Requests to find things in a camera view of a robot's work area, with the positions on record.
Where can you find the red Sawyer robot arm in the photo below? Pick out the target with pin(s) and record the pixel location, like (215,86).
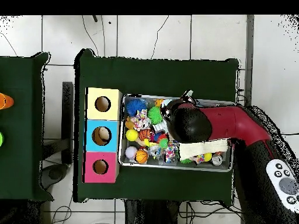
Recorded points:
(224,121)

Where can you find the wooden box with three holes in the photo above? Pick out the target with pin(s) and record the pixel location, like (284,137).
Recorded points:
(102,137)

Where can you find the shallow clear mesh bin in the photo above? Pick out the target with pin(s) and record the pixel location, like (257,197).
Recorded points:
(177,166)

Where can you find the green spiky ball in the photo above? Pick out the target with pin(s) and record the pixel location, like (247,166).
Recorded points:
(155,115)

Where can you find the orange tiger plush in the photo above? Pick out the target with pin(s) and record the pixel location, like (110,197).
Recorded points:
(145,134)

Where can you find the yellow tennis ball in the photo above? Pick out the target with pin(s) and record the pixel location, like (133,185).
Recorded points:
(132,135)

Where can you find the blue spiky ball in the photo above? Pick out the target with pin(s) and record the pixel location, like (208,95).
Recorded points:
(136,106)

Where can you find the small orange basketball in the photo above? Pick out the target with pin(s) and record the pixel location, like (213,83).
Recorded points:
(141,156)

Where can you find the white baseball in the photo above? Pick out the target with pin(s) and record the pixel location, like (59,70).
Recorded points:
(131,152)

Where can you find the dark green table cloth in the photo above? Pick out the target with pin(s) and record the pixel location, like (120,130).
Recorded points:
(158,77)

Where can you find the cream muslin cloth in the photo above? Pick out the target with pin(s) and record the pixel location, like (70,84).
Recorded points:
(198,147)

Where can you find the dark green side table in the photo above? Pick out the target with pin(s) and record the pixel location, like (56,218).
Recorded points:
(18,128)

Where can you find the orange cone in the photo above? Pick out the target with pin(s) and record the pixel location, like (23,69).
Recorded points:
(5,101)

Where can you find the bright green object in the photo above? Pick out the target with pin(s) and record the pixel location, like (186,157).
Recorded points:
(1,139)

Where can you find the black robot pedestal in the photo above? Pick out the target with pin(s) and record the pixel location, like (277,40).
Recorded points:
(149,214)

